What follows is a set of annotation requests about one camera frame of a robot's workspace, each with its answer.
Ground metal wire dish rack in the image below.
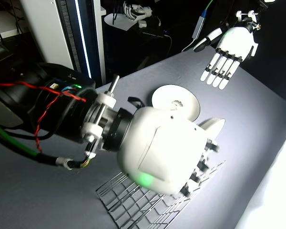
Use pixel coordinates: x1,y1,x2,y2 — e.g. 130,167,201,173
96,160,226,229

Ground thin green cable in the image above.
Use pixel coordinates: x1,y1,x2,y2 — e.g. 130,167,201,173
203,0,215,12

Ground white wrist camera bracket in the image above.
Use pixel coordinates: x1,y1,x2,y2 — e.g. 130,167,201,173
81,74,121,159
235,10,259,31

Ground grey tablecloth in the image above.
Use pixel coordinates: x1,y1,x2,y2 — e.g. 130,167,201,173
0,45,286,229

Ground spare white robot hand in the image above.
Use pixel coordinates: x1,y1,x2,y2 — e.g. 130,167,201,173
123,1,152,21

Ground silver usb hub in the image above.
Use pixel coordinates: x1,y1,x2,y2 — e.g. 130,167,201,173
192,15,205,40

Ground white plate with dark rim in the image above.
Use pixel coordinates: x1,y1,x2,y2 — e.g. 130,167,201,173
151,84,201,122
197,117,226,144

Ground thin white cable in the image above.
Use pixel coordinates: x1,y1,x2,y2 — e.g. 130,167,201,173
182,38,196,52

